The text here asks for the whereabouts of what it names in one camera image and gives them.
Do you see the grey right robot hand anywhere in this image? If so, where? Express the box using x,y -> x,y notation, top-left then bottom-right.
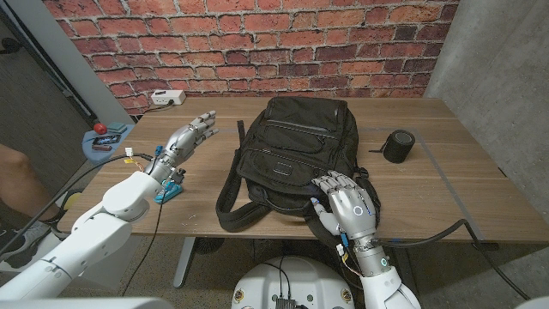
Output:
311,170 -> 378,240

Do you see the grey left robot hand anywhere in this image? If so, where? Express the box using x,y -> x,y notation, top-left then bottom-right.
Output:
156,110 -> 220,171

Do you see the teal oval case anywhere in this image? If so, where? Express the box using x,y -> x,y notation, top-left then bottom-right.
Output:
154,179 -> 184,205

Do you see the black backpack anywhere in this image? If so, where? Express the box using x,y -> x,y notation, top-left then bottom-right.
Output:
214,95 -> 383,251

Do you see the white power strip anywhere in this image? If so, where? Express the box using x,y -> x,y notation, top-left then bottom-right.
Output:
150,88 -> 187,106

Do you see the grey table leg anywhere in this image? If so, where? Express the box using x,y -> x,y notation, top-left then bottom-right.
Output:
393,247 -> 416,282
172,236 -> 197,288

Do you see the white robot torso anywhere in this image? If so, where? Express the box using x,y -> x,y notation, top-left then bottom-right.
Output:
231,256 -> 356,309

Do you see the blue round stool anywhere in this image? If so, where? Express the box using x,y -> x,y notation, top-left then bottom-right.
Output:
81,123 -> 135,169

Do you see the black ribbed round object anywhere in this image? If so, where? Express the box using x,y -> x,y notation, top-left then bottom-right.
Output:
195,237 -> 226,255

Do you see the yellow black round object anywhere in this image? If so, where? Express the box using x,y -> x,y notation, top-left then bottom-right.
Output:
63,188 -> 82,211

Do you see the person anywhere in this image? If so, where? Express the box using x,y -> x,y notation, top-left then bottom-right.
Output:
0,143 -> 65,267

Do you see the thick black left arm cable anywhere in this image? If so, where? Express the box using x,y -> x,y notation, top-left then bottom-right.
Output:
0,153 -> 155,254

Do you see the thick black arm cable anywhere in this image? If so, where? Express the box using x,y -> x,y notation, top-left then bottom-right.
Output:
0,153 -> 155,254
377,218 -> 533,301

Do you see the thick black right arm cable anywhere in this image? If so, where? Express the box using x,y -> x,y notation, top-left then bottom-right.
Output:
377,218 -> 533,301

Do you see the brick wall backdrop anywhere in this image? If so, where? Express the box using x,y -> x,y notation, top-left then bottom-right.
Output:
42,0 -> 460,116

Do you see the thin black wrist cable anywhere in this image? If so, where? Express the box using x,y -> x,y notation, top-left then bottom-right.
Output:
122,201 -> 166,297

